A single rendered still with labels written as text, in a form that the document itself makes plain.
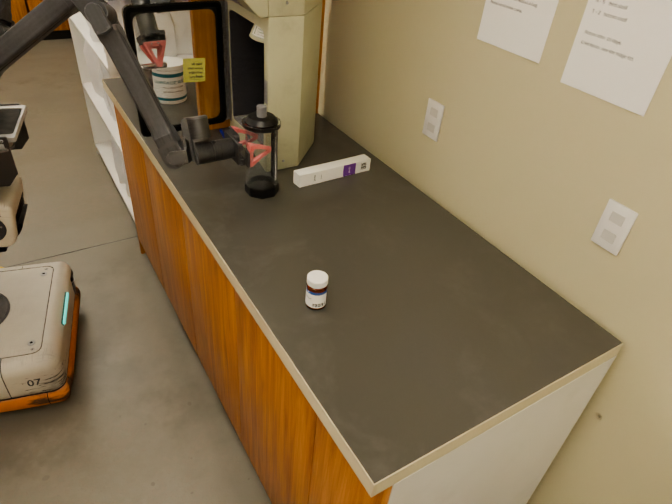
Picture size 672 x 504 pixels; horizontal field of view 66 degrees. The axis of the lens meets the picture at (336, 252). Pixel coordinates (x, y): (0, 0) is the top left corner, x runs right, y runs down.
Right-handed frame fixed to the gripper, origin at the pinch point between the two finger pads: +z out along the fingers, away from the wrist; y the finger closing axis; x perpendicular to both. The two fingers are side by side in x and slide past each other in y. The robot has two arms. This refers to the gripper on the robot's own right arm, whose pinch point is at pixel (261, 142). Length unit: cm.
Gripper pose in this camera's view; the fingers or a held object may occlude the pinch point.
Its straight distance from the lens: 153.1
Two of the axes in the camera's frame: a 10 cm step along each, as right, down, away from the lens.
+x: -0.8, 7.9, 6.0
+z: 8.5, -2.6, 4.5
